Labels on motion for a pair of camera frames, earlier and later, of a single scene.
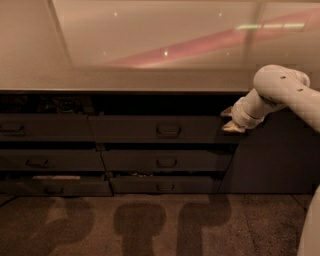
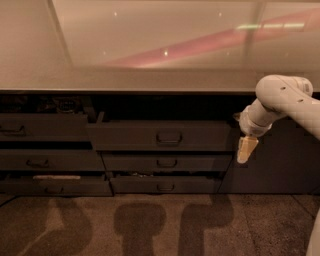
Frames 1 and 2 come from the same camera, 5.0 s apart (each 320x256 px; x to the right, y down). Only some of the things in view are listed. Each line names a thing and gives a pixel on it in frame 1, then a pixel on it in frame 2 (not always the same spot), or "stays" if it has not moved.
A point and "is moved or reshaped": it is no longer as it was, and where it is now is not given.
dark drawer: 51,160 stays
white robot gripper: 240,115 -> 249,124
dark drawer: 45,127 stays
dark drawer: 166,160 stays
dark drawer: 166,184 stays
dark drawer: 161,129 is moved or reshaped
